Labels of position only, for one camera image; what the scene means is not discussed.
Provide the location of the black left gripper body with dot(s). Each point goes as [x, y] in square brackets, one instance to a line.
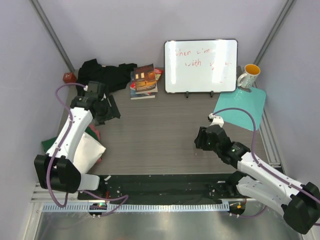
[105, 114]

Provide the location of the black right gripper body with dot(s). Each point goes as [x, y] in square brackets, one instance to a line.
[204, 142]

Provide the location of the dark cover paperback book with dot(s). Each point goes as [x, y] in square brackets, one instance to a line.
[145, 79]

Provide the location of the red cover book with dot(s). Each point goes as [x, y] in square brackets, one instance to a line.
[138, 96]

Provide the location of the white dry-erase board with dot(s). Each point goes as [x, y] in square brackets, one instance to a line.
[200, 66]

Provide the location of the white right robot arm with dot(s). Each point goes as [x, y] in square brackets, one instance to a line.
[297, 203]

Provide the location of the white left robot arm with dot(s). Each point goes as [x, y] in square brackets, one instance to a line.
[55, 169]

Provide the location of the pink t shirt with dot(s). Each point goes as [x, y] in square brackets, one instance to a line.
[96, 133]

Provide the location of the black t shirt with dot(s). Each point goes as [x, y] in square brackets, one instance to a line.
[114, 77]

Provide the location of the white folded t shirt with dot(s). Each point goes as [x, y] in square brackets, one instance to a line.
[88, 153]

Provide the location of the small red cube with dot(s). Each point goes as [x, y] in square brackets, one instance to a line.
[69, 77]

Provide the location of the teal cutting mat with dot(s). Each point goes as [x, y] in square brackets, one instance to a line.
[253, 102]

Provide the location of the green t shirt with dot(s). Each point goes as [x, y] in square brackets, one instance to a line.
[47, 144]

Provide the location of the white mug yellow inside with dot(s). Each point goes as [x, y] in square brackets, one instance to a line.
[249, 76]

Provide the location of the aluminium frame rail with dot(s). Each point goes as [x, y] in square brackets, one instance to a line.
[269, 141]

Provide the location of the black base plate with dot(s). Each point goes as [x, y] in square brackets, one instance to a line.
[171, 189]

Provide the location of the white perforated cable rail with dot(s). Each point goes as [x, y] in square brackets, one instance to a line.
[96, 207]

